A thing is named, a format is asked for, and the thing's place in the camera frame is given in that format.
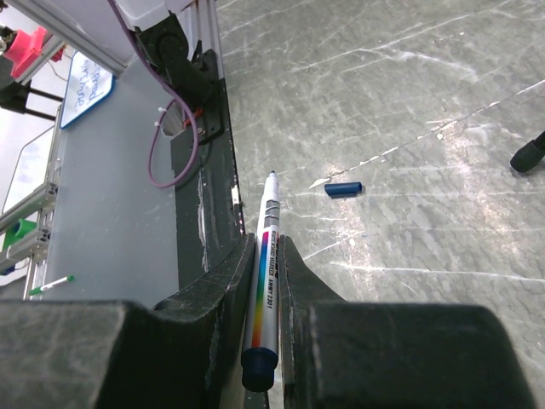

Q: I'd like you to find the green plastic part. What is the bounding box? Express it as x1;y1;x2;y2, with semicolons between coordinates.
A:
3;219;37;251

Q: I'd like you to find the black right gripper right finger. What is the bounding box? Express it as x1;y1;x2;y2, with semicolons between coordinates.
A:
279;236;536;408

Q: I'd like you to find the black perforated music stand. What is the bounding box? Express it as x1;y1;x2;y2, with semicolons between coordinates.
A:
510;131;545;173

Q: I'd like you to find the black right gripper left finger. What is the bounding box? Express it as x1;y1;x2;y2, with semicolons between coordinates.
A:
1;234;255;408

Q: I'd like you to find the blue framed small whiteboard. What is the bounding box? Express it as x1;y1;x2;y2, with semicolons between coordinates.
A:
60;51;115;129

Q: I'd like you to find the pink plastic part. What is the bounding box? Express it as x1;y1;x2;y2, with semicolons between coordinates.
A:
3;26;48;78

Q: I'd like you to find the blue marker cap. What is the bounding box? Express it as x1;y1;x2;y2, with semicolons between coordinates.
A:
324;181;364;199

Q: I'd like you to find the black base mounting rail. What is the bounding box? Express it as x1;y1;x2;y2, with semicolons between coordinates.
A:
175;49;244;288

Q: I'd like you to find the white rainbow whiteboard marker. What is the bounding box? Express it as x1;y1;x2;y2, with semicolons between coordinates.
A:
241;171;280;393

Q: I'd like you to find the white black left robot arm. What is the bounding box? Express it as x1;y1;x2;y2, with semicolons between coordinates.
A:
109;1;214;108

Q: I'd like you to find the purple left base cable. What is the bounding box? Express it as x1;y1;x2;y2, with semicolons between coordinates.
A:
147;76;200;189

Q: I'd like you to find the aluminium extrusion frame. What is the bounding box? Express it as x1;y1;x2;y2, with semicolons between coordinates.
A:
1;1;135;301

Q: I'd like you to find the green capped marker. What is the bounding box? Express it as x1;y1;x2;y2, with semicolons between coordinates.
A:
29;275;75;297

